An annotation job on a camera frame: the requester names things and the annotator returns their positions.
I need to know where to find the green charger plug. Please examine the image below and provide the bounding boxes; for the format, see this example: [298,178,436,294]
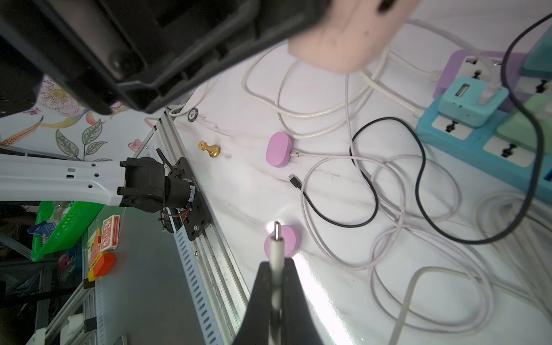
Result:
[495,93,551,155]

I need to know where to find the green plastic basket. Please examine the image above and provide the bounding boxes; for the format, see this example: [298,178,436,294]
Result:
[31,201,104,262]

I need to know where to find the black charging cable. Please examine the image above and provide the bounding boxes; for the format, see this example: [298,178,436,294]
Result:
[287,12,552,246]

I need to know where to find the white power cord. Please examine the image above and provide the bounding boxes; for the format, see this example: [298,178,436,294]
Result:
[167,19,488,141]

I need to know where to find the purple earbud case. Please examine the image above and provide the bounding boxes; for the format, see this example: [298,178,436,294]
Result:
[264,225,301,259]
[265,132,293,168]

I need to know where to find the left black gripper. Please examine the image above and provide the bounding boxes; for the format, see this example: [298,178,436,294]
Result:
[1,1,329,116]

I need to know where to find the teal charger with black cable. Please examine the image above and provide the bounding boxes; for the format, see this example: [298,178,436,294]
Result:
[520,27,552,79]

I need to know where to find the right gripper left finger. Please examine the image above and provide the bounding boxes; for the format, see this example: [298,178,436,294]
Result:
[233,262,272,345]

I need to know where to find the red yellow card boxes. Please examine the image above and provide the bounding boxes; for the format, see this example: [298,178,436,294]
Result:
[87,214,121,282]

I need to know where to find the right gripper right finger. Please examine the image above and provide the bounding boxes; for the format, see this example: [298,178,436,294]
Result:
[280,258,323,345]

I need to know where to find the peach earbud case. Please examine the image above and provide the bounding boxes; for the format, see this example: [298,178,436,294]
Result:
[288,0,420,74]

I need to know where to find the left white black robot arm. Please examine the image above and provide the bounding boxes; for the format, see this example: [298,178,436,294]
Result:
[1,1,330,212]

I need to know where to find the grey cable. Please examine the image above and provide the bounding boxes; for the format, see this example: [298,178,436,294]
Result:
[267,72,552,345]

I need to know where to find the purple power strip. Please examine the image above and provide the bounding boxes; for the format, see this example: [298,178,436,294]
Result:
[433,50,535,102]

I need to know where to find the round black white sticker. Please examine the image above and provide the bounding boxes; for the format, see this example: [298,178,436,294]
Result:
[187,108,199,122]

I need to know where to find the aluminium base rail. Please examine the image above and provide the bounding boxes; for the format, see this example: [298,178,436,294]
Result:
[135,114,250,344]

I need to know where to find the teal power strip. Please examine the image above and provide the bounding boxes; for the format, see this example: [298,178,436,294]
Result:
[415,96,536,192]

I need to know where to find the small brass knob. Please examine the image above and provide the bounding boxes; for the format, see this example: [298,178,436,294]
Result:
[198,141,221,158]

